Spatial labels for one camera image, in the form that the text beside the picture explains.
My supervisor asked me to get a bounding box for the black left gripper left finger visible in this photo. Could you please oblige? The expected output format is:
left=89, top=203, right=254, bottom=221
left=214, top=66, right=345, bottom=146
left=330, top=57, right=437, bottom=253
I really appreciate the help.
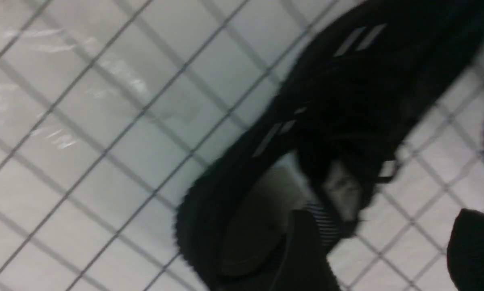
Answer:
left=222, top=209, right=341, bottom=291

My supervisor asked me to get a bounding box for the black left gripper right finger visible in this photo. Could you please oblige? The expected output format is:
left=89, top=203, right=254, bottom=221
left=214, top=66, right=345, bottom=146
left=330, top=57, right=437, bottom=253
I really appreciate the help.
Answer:
left=446, top=209, right=484, bottom=291

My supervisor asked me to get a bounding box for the black mesh sneaker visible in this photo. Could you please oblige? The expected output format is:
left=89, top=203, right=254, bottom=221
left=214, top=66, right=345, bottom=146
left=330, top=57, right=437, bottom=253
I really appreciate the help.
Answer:
left=174, top=0, right=484, bottom=291

